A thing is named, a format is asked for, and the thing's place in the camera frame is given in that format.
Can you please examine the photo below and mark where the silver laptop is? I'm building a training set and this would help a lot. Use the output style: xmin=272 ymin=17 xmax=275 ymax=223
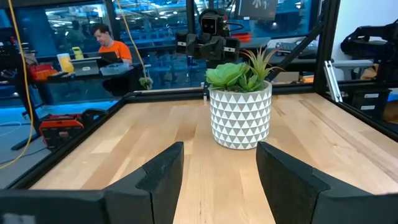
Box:
xmin=70 ymin=58 xmax=100 ymax=77

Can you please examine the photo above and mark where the computer monitor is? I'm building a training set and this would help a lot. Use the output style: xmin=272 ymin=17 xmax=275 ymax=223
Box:
xmin=234 ymin=0 xmax=279 ymax=21

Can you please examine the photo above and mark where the red storage bin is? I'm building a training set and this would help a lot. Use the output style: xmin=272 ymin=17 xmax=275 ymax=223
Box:
xmin=29 ymin=63 xmax=59 ymax=82

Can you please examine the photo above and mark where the black desk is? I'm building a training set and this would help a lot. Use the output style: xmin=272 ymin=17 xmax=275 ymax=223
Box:
xmin=46 ymin=67 xmax=147 ymax=103

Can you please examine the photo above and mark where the silver aluminium bracket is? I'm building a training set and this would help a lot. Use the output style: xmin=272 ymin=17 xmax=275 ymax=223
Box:
xmin=323 ymin=60 xmax=343 ymax=103

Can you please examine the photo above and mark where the black labelled storage box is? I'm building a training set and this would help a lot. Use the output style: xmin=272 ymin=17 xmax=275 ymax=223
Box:
xmin=351 ymin=88 xmax=392 ymax=119

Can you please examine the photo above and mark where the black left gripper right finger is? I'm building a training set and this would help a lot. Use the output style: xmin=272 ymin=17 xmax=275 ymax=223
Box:
xmin=256 ymin=141 xmax=386 ymax=224

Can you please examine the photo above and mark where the person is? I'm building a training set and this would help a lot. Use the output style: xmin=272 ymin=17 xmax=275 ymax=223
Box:
xmin=92 ymin=23 xmax=134 ymax=97

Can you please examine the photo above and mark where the yellow-green handheld device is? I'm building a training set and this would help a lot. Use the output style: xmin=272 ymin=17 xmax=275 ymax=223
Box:
xmin=72 ymin=46 xmax=85 ymax=60

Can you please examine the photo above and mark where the yellow cup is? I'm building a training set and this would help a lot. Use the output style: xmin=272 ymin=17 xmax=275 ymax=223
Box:
xmin=57 ymin=52 xmax=75 ymax=74

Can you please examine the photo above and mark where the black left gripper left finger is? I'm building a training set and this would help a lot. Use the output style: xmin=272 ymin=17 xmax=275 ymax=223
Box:
xmin=104 ymin=141 xmax=185 ymax=224

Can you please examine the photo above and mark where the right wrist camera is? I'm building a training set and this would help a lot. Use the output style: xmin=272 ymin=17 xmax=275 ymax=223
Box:
xmin=198 ymin=8 xmax=225 ymax=35

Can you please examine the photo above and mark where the yellow extension cable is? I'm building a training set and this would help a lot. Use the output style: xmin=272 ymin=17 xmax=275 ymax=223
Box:
xmin=115 ymin=0 xmax=154 ymax=91
xmin=0 ymin=0 xmax=35 ymax=170

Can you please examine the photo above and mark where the clear plastic container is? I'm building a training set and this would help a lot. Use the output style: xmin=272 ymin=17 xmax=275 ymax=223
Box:
xmin=99 ymin=63 xmax=130 ymax=77

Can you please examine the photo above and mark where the red and black toolbox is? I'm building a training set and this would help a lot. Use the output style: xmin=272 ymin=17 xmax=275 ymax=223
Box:
xmin=39 ymin=108 xmax=108 ymax=149

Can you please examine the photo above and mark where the black aluminium table frame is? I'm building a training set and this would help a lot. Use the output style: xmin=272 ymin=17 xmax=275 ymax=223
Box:
xmin=6 ymin=0 xmax=398 ymax=190

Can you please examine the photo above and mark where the succulent in triangle-patterned pot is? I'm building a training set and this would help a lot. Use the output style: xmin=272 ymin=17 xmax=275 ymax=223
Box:
xmin=205 ymin=46 xmax=284 ymax=151

